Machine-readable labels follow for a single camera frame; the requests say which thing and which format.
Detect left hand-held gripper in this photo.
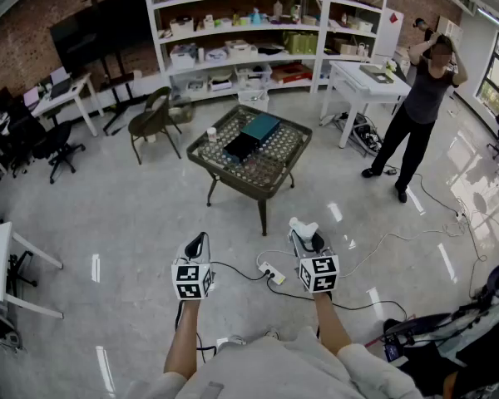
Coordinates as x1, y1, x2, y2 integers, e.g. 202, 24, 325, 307
170, 231, 215, 303

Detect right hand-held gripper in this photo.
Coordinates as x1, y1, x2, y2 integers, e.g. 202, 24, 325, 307
290, 230, 341, 294

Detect white object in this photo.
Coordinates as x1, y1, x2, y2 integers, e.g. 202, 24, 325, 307
289, 217, 319, 243

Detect teal box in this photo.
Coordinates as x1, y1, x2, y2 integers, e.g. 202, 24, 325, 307
222, 112, 282, 165

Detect person's left forearm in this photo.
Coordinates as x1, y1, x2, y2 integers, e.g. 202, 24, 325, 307
164, 299, 201, 380

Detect person's right forearm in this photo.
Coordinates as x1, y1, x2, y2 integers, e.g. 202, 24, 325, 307
314, 291, 353, 357

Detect red-brown flat box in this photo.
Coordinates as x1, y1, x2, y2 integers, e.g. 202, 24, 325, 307
269, 62, 314, 83

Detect white shelving unit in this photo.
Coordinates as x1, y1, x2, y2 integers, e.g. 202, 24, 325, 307
142, 0, 391, 101

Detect white power strip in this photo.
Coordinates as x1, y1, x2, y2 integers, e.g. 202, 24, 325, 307
258, 261, 287, 286

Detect dark woven metal side table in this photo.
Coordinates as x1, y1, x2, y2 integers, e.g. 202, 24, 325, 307
185, 104, 314, 237

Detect person's cream sweatshirt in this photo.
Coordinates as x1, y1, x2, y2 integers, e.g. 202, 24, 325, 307
124, 326, 425, 399

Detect olive folding chair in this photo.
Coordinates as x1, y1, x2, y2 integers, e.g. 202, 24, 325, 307
127, 86, 183, 165

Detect white floor bin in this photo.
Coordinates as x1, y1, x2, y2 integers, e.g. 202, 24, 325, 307
237, 89, 270, 114

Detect white side table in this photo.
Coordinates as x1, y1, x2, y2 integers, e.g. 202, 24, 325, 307
319, 60, 413, 149

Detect black television stand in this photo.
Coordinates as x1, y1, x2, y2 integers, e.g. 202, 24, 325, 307
82, 0, 136, 136

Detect black office chair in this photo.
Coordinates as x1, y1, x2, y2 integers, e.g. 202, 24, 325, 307
32, 121, 86, 185

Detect tray with white flowers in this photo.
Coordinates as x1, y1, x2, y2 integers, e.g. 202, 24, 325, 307
359, 58, 397, 85

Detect white work table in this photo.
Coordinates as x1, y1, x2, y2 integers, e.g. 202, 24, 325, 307
0, 221, 64, 320

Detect white office desk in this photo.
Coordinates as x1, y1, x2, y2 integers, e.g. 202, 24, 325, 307
31, 71, 105, 137

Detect green bags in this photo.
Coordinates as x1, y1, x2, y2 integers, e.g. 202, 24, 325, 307
282, 31, 319, 56

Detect white refrigerator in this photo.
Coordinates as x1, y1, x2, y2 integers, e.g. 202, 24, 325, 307
373, 7, 405, 64

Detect black television screen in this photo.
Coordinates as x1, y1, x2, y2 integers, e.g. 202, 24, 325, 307
49, 0, 151, 74

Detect black framed window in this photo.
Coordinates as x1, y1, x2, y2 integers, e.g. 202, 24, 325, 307
476, 31, 499, 116

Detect black cable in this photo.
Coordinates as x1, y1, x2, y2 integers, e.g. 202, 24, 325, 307
265, 278, 408, 322

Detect long white cable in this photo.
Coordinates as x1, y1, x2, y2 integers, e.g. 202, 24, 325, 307
340, 212, 467, 280

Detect pile of cables and devices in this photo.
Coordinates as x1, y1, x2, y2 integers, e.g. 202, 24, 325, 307
332, 112, 383, 157

